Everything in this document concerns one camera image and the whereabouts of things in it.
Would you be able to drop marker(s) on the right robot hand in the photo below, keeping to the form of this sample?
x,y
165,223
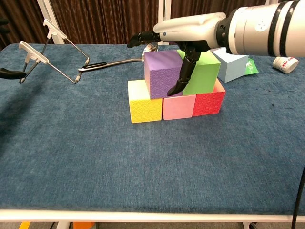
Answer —
x,y
190,31

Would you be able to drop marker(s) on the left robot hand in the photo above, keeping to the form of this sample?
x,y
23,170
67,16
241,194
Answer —
x,y
12,73

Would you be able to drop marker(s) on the green foam cube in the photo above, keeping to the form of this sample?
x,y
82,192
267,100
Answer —
x,y
205,76

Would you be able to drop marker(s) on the light blue foam cube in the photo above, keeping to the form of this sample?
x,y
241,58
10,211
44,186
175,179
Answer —
x,y
233,68

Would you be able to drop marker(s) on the purple foam cube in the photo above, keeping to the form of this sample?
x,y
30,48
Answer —
x,y
162,81

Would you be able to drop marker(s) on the red foam cube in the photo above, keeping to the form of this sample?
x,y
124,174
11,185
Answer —
x,y
207,105

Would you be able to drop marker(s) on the pink foam cube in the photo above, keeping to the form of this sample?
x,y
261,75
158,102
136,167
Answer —
x,y
178,107

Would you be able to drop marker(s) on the yellow pink block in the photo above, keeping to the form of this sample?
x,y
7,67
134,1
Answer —
x,y
145,111

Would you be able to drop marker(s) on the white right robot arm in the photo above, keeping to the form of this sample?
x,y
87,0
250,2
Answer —
x,y
267,28

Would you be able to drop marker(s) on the green printed packet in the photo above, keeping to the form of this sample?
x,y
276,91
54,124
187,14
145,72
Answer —
x,y
251,69

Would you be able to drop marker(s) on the small white jar red label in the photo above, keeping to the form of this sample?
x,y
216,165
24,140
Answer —
x,y
284,65

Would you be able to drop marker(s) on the blue velvet table cloth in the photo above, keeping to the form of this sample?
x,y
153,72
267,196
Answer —
x,y
152,167

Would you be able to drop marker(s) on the yellow floor tape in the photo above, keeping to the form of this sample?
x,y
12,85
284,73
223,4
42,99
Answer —
x,y
25,225

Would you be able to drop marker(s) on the small orange object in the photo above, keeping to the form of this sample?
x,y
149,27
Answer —
x,y
83,225

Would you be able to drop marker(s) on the black caster wheel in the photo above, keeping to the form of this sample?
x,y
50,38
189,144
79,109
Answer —
x,y
253,226

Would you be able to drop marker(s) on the white partition post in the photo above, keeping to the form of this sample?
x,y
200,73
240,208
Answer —
x,y
164,9
268,2
43,7

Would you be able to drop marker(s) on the white table frame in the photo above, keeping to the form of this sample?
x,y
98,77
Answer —
x,y
152,216

